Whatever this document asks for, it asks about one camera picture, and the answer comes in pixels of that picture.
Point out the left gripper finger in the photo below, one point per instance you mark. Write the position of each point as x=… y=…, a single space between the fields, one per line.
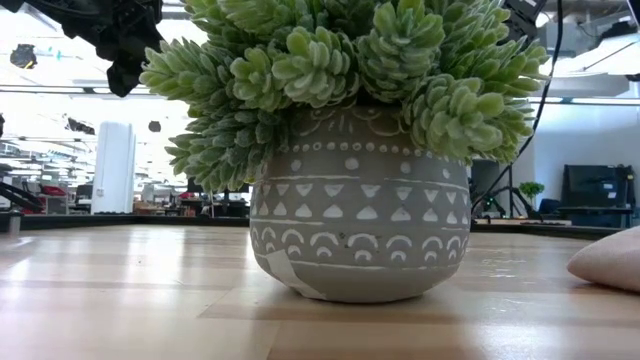
x=125 y=77

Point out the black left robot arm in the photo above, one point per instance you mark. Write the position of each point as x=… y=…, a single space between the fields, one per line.
x=10 y=4

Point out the small round ceiling fixture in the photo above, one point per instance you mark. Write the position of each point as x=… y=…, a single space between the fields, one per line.
x=154 y=126

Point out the black angular ceiling fixture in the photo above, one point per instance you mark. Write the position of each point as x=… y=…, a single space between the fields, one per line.
x=80 y=126

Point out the white room column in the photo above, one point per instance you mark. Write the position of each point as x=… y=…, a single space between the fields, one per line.
x=115 y=165

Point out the black ceiling fixture yellow spot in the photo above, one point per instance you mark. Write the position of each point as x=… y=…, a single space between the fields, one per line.
x=23 y=56

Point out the red background box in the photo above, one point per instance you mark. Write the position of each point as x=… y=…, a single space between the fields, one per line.
x=52 y=191

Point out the cluttered background office desks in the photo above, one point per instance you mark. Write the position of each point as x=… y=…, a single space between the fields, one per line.
x=200 y=200

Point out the black slanted bar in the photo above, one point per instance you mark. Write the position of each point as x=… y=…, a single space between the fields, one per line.
x=20 y=197

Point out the dark grey background panel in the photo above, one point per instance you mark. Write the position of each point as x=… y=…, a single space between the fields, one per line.
x=485 y=185

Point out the small background potted plant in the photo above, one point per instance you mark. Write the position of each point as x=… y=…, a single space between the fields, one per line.
x=531 y=189

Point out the black background tripod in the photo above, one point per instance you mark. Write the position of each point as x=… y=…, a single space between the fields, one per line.
x=510 y=197

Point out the black background cabinet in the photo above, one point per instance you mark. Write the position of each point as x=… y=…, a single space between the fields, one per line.
x=597 y=185

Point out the blue background chair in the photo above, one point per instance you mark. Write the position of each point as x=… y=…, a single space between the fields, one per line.
x=549 y=205

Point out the green artificial succulent plant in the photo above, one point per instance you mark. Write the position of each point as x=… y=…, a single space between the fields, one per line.
x=320 y=65

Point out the dark background work desk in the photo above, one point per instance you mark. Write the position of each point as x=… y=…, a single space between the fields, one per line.
x=595 y=214

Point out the white tape strip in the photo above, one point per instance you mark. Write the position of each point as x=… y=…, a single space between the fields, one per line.
x=285 y=272

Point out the beige folded cloth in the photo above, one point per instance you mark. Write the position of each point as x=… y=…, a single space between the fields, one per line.
x=610 y=260

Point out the grey patterned plant pot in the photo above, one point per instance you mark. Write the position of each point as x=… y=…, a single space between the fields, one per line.
x=360 y=225

